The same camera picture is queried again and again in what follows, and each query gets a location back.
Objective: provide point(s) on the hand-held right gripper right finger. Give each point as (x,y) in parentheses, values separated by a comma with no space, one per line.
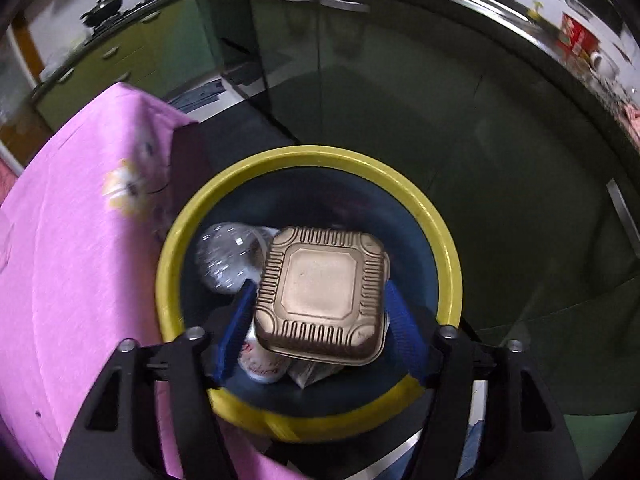
(406,332)

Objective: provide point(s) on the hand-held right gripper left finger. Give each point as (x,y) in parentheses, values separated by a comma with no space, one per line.
(235,332)

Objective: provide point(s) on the red and white carton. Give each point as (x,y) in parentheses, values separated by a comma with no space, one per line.
(260,355)

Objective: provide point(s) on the clear plastic bottle white label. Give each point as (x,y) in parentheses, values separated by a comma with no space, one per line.
(225,255)

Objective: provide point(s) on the white wrapper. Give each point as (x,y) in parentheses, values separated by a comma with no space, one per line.
(312,371)

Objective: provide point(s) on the brown takeaway food box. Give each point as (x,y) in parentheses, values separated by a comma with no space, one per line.
(320,295)

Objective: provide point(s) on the yellow rimmed dark bin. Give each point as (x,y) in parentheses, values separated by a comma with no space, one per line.
(425,220)

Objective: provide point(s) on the pink floral tablecloth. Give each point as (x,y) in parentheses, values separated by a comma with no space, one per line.
(75,260)

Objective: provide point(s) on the dark glossy cabinet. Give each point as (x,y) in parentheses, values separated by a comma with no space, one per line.
(400,110)

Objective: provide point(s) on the green kitchen cabinet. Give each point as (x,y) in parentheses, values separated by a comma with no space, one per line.
(130,60)

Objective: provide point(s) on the white mug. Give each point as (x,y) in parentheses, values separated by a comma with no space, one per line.
(604,64)

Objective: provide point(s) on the red box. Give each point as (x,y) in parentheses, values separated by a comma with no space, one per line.
(574,35)

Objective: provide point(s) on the black wok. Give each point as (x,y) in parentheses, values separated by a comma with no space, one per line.
(102,12)

